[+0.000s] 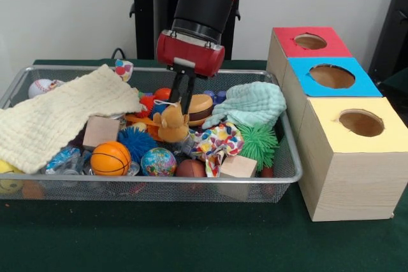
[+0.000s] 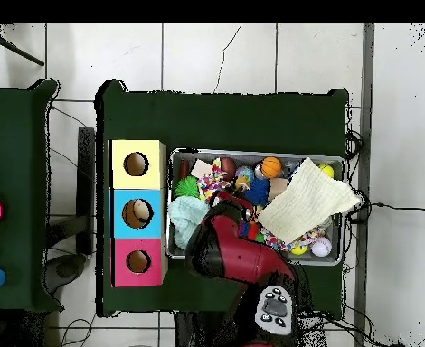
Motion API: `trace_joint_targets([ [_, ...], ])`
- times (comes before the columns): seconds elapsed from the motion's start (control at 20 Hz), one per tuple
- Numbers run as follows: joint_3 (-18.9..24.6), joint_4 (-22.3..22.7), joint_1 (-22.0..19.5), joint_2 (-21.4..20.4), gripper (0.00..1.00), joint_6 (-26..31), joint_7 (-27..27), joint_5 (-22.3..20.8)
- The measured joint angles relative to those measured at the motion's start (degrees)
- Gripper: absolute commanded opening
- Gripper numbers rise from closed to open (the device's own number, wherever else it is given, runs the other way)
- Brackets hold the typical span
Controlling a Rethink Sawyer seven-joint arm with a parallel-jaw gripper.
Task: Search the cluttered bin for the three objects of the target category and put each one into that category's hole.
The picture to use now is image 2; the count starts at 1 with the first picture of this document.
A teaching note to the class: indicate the colourful patterned cloth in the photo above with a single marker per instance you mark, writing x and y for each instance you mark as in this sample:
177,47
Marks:
210,182

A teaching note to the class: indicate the cream waffle cloth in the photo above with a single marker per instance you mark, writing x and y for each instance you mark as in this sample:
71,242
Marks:
306,202

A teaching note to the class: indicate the wooden three-hole box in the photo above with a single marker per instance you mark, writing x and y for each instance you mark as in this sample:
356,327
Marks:
154,213

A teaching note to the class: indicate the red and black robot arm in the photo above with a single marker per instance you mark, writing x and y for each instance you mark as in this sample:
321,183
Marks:
248,258

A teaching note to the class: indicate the blue spiky ball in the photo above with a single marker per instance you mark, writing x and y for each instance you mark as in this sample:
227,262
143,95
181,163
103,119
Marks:
257,191

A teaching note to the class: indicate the orange plush toy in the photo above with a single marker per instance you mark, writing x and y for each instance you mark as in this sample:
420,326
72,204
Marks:
243,183

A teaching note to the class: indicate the black stand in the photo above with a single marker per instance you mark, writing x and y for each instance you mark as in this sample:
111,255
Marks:
86,180

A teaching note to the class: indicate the black tripod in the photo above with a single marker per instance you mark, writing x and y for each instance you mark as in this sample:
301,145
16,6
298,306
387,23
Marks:
20,52

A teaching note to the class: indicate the green spiky ball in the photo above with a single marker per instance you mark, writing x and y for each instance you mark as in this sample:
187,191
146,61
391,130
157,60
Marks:
185,187

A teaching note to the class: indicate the dark green tablecloth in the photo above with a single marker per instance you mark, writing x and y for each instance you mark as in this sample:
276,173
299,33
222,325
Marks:
20,217
216,123

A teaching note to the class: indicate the orange basketball toy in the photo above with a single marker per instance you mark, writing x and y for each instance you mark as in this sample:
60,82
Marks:
271,167

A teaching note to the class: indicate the plain wooden cube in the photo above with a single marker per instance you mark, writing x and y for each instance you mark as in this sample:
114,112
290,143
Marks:
201,168

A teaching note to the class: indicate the brown football toy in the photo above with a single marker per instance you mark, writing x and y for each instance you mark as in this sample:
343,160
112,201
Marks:
228,168

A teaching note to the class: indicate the white baseball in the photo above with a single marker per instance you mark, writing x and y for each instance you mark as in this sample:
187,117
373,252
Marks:
321,247

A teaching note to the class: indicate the globe print ball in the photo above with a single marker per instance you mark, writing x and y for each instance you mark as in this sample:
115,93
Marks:
244,172

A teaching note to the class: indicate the mint green waffle cloth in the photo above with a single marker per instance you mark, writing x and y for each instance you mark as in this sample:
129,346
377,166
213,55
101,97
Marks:
185,217

